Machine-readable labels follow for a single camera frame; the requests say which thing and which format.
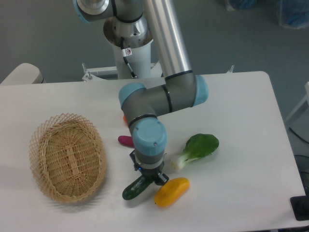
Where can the purple sweet potato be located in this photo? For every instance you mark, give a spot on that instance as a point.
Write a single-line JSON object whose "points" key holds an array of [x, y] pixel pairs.
{"points": [[126, 140]]}

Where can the black device at table edge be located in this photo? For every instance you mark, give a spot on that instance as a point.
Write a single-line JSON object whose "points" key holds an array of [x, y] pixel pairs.
{"points": [[300, 206]]}

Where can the dark green cucumber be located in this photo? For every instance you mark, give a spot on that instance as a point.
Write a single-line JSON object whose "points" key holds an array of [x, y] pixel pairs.
{"points": [[136, 188]]}

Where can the yellow bell pepper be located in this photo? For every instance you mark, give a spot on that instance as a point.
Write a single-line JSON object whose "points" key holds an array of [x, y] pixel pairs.
{"points": [[171, 191]]}

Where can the woven wicker basket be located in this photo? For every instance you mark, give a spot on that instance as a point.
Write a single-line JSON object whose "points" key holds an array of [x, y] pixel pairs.
{"points": [[67, 158]]}

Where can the white furniture frame right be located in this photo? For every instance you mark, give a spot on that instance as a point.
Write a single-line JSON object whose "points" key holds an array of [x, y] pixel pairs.
{"points": [[300, 108]]}

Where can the blue plastic bag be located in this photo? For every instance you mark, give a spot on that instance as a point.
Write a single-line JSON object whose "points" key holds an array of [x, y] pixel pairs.
{"points": [[293, 14]]}

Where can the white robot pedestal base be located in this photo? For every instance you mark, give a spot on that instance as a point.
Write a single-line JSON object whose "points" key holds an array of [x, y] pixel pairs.
{"points": [[131, 44]]}

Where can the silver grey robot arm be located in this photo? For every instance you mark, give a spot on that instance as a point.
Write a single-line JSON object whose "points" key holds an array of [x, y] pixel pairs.
{"points": [[142, 106]]}

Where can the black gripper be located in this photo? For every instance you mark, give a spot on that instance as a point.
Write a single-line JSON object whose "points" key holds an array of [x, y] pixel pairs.
{"points": [[155, 174]]}

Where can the green bok choy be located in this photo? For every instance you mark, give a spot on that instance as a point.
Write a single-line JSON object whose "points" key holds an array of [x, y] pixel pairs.
{"points": [[197, 147]]}

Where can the white chair back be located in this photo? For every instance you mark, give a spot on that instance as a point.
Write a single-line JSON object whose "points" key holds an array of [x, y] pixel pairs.
{"points": [[24, 74]]}

